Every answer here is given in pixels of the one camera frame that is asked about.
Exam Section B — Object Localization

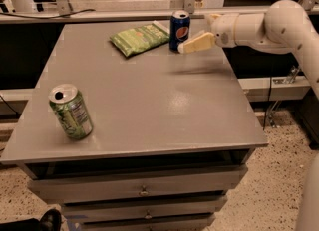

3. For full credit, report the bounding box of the green jalapeno chip bag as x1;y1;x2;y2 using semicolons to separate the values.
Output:
110;21;169;58

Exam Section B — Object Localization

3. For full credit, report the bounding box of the green soda can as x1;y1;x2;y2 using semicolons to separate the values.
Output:
49;84;93;139

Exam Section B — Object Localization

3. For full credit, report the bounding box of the black shoe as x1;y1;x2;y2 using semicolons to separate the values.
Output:
40;209;62;231

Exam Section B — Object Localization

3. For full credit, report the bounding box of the middle grey drawer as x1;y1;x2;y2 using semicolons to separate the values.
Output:
63;194;227;223

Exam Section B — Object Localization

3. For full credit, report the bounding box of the black cable on rail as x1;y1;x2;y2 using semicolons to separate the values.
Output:
0;8;98;20

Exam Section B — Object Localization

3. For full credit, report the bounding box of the grey drawer cabinet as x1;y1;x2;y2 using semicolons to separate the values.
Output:
0;19;269;231

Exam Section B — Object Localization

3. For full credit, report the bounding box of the black hanging cable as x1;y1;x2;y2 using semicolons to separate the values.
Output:
263;75;274;131

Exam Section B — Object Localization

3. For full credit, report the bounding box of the grey metal rail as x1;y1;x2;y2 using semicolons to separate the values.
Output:
0;5;319;25

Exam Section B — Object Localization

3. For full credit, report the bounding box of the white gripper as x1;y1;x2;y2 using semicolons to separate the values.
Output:
177;13;239;54

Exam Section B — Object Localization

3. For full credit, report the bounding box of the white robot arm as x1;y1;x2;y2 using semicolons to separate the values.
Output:
178;0;319;231

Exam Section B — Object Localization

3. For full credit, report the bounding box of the bottom grey drawer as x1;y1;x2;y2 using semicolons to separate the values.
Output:
81;214;215;231

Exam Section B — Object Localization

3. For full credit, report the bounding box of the blue pepsi can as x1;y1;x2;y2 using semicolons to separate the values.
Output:
169;10;190;52

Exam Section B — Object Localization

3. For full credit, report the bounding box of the top grey drawer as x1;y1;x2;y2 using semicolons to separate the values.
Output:
28;164;247;204

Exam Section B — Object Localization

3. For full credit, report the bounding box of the grey drawer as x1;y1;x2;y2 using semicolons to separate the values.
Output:
28;164;247;204
81;214;215;231
63;194;227;223

